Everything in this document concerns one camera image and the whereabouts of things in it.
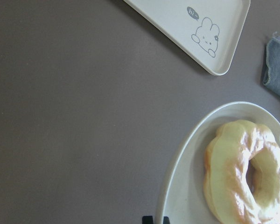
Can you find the grey folded cloth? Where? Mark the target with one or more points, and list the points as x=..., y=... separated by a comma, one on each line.
x=271, y=78

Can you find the glazed donut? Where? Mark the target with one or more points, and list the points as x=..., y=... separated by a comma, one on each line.
x=242, y=180

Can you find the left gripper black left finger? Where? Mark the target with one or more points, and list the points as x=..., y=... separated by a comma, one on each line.
x=147, y=220

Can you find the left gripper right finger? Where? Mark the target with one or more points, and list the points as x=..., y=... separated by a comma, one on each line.
x=166, y=220

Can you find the white plate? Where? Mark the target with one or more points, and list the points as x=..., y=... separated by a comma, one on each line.
x=181, y=197

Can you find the cream rabbit tray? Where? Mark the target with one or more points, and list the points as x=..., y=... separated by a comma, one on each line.
x=207, y=30

